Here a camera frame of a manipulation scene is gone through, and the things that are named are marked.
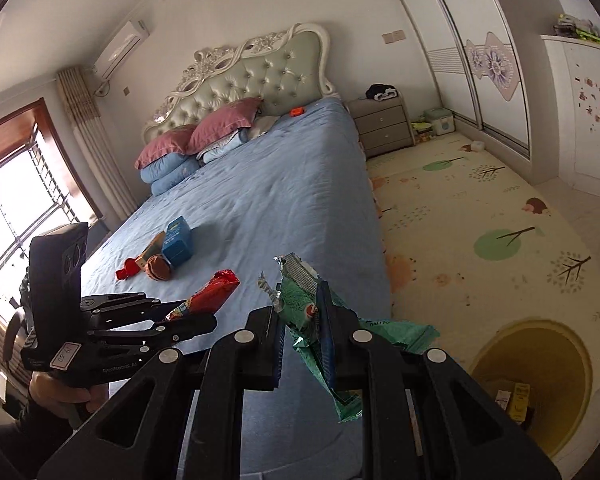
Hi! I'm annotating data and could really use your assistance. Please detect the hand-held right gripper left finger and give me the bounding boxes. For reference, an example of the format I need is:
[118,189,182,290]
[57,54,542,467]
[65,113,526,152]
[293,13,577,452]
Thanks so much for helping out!
[37,307,286,480]

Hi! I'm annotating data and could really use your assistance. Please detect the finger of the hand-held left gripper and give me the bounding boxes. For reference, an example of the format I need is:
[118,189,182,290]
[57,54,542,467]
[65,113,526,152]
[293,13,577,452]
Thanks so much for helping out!
[86,314,218,356]
[80,292,163,328]

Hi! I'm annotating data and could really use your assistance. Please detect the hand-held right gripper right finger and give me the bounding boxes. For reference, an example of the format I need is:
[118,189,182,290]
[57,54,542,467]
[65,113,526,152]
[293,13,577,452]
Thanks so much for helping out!
[316,280,563,480]

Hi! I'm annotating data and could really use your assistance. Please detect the green snack wrapper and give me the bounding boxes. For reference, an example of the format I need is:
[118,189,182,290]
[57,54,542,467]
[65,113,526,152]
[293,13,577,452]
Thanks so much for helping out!
[258,252,441,423]

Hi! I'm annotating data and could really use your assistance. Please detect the red snack wrapper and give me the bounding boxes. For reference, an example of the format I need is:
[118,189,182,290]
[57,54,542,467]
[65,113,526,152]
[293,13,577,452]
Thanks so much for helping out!
[164,269,241,323]

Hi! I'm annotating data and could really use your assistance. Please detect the yellow round bin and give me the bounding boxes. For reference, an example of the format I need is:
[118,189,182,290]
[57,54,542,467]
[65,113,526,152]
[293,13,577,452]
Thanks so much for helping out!
[467,319,593,480]

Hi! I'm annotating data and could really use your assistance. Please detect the person's left forearm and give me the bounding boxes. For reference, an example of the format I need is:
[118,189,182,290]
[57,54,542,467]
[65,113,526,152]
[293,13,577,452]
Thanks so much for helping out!
[0,400,83,480]

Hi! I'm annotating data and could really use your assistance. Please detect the person's left hand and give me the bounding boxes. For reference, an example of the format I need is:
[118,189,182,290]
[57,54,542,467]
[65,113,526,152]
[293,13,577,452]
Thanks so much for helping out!
[28,372,108,418]

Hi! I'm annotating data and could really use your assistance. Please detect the red cloth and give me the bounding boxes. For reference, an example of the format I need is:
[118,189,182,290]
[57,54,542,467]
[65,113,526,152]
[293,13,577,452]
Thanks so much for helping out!
[115,258,142,281]

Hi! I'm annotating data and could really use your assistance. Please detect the orange brown sock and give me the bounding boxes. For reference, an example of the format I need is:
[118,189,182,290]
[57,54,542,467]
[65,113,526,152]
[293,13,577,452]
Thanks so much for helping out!
[145,254,173,281]

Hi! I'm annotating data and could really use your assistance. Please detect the orange box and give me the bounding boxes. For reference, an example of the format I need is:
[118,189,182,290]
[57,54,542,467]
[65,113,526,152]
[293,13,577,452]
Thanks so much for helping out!
[135,230,167,271]

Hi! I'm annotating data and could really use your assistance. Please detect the blue box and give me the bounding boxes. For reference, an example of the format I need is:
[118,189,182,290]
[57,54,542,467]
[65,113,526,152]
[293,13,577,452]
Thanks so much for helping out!
[161,216,195,266]

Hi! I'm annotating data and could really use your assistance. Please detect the folded blue quilt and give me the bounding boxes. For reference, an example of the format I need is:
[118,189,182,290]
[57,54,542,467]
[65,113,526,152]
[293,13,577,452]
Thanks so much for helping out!
[140,152,201,197]

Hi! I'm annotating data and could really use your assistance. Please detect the beige curtain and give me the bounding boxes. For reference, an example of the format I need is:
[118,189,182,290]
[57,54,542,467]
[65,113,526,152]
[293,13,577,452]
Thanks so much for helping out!
[56,66,141,221]

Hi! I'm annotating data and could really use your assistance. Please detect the pink pillow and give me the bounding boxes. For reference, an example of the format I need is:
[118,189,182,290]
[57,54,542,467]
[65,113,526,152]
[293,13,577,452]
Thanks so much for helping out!
[187,97,265,156]
[134,125,201,171]

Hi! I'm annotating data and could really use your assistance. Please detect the printed play mat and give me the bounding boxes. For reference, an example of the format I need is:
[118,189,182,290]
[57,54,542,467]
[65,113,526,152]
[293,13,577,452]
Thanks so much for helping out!
[365,130,600,480]

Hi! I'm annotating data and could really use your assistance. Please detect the folded pale quilt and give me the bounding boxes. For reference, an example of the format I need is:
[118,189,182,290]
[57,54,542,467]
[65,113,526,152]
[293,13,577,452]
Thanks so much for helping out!
[200,132,253,164]

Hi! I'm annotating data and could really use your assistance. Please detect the white cloth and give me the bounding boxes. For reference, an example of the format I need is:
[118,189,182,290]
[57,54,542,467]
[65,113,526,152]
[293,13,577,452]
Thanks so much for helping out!
[247,115,281,141]

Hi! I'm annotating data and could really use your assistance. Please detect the grey nightstand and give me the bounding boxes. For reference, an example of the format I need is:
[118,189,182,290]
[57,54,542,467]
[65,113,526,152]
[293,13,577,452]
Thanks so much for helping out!
[347,95,416,158]

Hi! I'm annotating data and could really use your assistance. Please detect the white storage box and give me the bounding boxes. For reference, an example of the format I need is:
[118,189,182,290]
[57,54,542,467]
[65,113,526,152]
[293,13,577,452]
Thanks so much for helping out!
[426,107,455,136]

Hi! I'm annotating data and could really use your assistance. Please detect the white air conditioner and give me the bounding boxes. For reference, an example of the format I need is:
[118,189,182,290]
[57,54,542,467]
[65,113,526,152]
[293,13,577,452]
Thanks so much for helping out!
[92,20,150,80]

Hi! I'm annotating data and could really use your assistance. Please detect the dark clothes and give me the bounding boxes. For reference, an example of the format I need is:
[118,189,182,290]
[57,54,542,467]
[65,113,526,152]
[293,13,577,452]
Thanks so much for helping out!
[365,83,400,102]

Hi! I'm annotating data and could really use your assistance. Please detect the white sliding wardrobe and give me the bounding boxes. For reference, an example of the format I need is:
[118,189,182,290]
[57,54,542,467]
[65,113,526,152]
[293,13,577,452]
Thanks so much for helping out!
[380,0,561,161]

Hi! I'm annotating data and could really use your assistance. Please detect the white cabinet with stickers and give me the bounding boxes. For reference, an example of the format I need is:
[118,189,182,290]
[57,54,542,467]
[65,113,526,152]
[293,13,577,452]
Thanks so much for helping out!
[540,35,600,200]

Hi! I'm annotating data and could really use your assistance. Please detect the green items on cabinet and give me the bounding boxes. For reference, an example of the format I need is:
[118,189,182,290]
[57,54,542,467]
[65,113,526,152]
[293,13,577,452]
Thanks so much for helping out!
[554,12,600,43]

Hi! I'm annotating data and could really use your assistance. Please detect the window with wooden frame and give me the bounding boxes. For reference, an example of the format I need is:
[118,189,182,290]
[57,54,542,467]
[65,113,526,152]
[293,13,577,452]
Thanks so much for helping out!
[0,97,103,321]

